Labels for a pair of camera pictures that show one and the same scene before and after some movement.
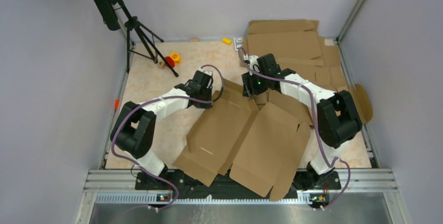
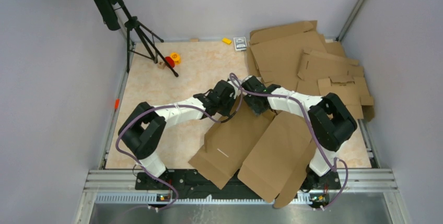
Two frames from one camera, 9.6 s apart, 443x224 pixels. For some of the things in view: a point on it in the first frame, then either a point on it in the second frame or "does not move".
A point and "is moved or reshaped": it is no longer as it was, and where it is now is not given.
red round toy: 170,61 does not move
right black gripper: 249,90 to 256,110
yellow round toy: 176,57 does not move
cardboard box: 261,140 is moved or reshaped
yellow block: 226,40 does not move
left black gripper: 205,105 to 231,98
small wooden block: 161,65 does not move
